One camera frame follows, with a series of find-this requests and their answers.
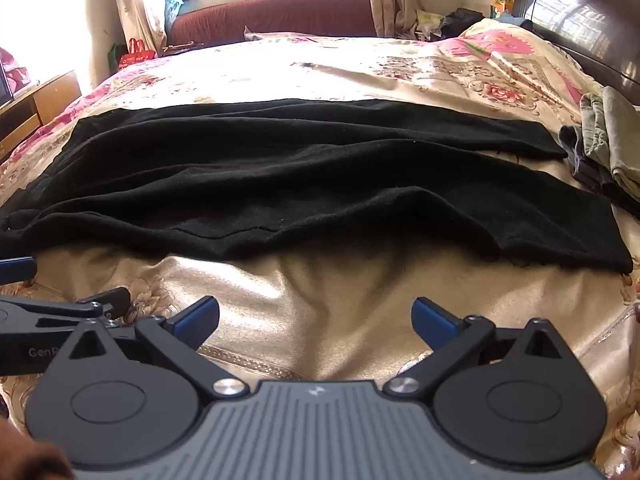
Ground floral satin bedspread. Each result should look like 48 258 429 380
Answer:
0 17 640 480

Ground green bag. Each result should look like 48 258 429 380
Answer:
107 43 129 74

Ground wooden cabinet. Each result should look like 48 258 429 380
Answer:
0 70 84 162

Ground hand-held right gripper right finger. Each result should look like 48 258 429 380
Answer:
382 297 569 404

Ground pink cloth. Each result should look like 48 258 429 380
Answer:
0 47 32 95

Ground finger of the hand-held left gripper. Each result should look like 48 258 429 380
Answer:
79 287 132 320
0 257 37 282

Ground black clothes heap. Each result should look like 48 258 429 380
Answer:
439 7 485 41

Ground white crumpled cloth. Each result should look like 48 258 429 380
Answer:
414 10 447 42

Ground white floral cloth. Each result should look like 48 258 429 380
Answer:
243 25 322 44

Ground grey-green folded clothes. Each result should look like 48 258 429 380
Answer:
579 85 640 192

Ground blue patterned bag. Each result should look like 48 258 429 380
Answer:
163 0 189 32

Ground red shopping bag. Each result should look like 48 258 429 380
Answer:
118 38 157 69

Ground black pants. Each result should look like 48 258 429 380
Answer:
0 97 635 275

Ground dark wooden headboard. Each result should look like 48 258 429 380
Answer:
512 0 640 107

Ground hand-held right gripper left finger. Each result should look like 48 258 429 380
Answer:
65 296 251 402

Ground maroon sofa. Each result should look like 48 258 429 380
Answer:
166 0 379 55

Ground dark folded garment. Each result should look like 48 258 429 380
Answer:
558 125 640 213

